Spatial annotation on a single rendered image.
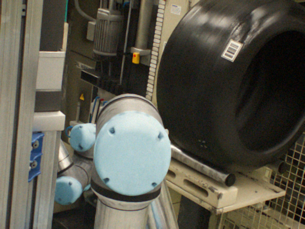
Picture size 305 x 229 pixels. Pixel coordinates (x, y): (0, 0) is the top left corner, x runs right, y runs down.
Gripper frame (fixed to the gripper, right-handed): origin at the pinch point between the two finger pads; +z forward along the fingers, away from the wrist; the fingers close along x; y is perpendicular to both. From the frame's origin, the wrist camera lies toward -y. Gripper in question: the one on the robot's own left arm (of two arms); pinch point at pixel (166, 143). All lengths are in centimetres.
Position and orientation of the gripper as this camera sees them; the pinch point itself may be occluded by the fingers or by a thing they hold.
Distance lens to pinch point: 188.3
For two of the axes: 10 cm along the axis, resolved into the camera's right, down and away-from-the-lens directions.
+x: -6.5, -3.1, 7.0
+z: 7.3, 0.2, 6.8
